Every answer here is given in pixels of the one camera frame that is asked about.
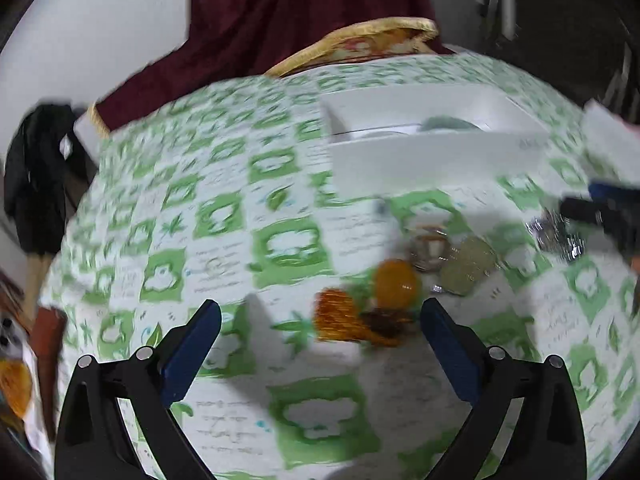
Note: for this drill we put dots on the white cardboard box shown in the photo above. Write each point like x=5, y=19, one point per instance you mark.
x=415, y=165

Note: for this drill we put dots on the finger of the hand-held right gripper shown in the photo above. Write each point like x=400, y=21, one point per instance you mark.
x=582, y=208
x=607, y=190

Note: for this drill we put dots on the orange object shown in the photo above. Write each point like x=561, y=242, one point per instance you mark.
x=15, y=387

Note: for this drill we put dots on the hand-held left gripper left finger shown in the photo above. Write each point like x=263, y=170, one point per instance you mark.
x=192, y=352

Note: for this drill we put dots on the gold glitter pouch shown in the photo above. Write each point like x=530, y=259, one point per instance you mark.
x=467, y=265

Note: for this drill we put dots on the gold fringed patterned cushion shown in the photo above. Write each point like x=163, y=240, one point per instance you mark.
x=370, y=45

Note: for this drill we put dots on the maroon velvet cloth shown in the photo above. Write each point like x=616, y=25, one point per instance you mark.
x=280, y=10

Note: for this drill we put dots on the black and white object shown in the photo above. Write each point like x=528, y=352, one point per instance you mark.
x=7, y=332

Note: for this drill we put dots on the green and white tablecloth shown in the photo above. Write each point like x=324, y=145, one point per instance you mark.
x=225, y=185

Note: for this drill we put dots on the black folding chair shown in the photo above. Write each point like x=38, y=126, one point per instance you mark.
x=560, y=35

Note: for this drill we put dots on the black jacket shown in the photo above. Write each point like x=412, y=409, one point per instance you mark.
x=40, y=185

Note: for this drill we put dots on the orange beaded jewelry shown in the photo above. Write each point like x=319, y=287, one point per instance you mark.
x=337, y=315

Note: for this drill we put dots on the amber yellow bangle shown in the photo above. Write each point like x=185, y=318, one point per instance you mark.
x=395, y=285

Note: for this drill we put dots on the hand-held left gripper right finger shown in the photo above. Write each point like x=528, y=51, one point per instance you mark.
x=450, y=355

